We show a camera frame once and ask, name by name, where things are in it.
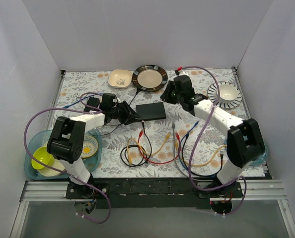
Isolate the floral patterned tablecloth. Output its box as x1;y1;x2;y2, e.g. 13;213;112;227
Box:
48;68;265;178

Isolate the lime green bowl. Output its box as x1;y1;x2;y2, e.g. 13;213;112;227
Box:
31;146;55;170

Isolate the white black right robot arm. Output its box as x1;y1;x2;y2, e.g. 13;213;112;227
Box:
160;75;265;197

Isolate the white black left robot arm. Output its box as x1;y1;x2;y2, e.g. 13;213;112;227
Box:
47;93;141;198

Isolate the dark grey network switch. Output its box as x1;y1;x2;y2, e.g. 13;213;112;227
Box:
136;102;166;121

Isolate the small white bowl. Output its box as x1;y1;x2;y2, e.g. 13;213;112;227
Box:
216;84;238;102

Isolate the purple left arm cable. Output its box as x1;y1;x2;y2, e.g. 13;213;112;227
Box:
23;92;111;223

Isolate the red ethernet cable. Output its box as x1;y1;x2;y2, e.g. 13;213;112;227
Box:
138;131;182;165

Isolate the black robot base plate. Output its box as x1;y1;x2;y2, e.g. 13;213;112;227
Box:
66;177;246;209

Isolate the black power adapter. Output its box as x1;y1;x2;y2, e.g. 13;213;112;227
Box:
83;97;100;112

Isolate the teal scalloped plate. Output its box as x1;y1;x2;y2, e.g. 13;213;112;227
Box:
226;139;269;168

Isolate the teal transparent plastic tray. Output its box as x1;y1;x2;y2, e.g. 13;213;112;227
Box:
24;129;102;181

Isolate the grey ethernet cable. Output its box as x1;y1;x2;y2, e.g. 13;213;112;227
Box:
171;123;213;181

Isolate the dark rimmed beige plate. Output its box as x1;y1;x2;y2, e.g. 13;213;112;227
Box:
132;65;168;92

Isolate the aluminium frame rail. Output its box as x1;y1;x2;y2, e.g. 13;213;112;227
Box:
20;179;287;201

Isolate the blue striped white plate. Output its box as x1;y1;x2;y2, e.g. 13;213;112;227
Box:
207;81;243;109

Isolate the daisy patterned glass bowl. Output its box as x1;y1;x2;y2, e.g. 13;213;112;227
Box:
81;135;99;159

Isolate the black ethernet cable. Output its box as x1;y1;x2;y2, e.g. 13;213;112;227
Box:
120;120;152;167

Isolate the cream square panda dish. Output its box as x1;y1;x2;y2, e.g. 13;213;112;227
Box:
108;69;132;89

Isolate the cream plate in tray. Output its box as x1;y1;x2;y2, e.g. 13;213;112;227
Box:
37;143;65;177

